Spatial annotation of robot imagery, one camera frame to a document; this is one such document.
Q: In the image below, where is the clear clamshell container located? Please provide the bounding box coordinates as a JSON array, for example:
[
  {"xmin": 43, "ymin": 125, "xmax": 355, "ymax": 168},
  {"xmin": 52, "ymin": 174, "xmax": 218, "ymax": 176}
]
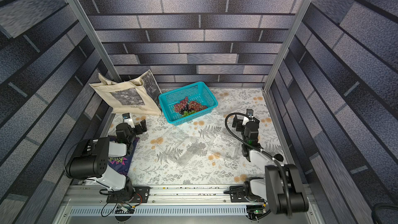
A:
[
  {"xmin": 157, "ymin": 129, "xmax": 207, "ymax": 167},
  {"xmin": 209, "ymin": 132, "xmax": 240, "ymax": 160}
]

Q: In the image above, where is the red grape bunch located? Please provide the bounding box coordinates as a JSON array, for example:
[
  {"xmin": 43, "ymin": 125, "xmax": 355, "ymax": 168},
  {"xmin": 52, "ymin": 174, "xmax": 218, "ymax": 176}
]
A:
[
  {"xmin": 174, "ymin": 97, "xmax": 189, "ymax": 113},
  {"xmin": 188, "ymin": 101, "xmax": 207, "ymax": 112}
]

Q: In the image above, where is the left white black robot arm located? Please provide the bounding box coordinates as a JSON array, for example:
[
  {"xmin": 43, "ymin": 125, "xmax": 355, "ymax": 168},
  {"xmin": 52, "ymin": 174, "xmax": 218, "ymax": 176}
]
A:
[{"xmin": 64, "ymin": 120, "xmax": 150, "ymax": 204}]

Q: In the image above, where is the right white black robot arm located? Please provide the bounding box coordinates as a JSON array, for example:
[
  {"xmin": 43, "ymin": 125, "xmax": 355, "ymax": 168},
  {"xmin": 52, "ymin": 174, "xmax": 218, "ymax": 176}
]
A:
[{"xmin": 224, "ymin": 110, "xmax": 309, "ymax": 221}]

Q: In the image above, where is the beige canvas tote bag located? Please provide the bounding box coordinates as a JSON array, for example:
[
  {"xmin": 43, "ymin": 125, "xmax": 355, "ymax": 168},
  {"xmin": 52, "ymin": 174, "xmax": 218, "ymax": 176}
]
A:
[{"xmin": 90, "ymin": 70, "xmax": 162, "ymax": 116}]

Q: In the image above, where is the purple snack bag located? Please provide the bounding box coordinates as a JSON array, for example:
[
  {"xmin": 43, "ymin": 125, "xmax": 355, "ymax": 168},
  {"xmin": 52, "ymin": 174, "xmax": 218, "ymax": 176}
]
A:
[{"xmin": 108, "ymin": 137, "xmax": 140, "ymax": 176}]

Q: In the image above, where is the black grape bunch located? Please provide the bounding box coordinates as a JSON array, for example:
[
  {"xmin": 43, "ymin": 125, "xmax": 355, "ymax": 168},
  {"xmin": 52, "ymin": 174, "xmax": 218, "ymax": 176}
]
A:
[{"xmin": 179, "ymin": 107, "xmax": 190, "ymax": 116}]

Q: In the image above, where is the green grape bunch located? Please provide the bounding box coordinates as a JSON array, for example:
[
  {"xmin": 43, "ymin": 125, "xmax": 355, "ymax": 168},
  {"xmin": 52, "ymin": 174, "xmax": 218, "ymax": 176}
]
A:
[{"xmin": 182, "ymin": 110, "xmax": 196, "ymax": 117}]

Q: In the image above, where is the teal plastic basket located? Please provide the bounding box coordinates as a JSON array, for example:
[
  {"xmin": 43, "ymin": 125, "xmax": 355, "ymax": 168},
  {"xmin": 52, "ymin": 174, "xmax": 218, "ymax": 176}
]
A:
[{"xmin": 159, "ymin": 82, "xmax": 218, "ymax": 125}]

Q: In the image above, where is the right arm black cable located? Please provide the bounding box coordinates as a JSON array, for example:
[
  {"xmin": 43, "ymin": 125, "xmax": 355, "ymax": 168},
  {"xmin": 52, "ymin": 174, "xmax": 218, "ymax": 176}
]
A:
[{"xmin": 224, "ymin": 111, "xmax": 284, "ymax": 162}]

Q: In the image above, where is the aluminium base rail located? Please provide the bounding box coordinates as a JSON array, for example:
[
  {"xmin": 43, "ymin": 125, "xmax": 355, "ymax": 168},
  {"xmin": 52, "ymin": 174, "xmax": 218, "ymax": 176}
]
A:
[{"xmin": 54, "ymin": 185, "xmax": 323, "ymax": 224}]

